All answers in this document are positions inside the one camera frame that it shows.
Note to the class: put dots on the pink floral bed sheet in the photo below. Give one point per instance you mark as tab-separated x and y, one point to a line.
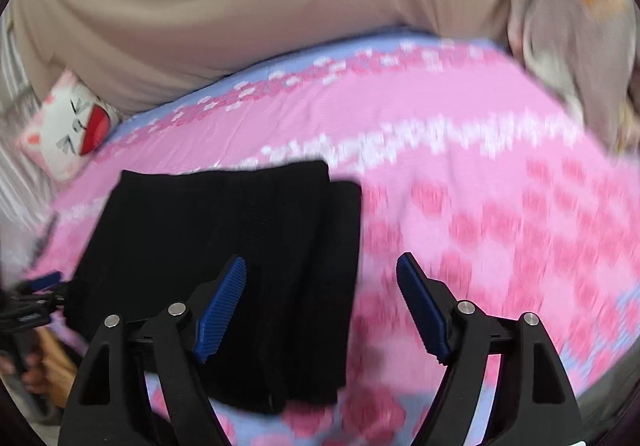
464	161

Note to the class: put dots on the white satin cloth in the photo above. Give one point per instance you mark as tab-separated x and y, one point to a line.
26	191

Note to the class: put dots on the black pants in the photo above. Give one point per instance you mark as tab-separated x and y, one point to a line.
264	261

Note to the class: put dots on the person's left hand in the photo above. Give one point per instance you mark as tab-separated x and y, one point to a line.
49	369

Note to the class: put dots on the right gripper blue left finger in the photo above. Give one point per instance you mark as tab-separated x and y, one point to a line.
212	306

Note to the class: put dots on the white cat face pillow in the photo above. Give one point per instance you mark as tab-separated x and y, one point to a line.
70	125

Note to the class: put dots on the grey floral blanket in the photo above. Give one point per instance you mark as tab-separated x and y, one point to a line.
586	52

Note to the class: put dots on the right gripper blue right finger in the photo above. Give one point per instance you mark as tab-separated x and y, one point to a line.
430	304

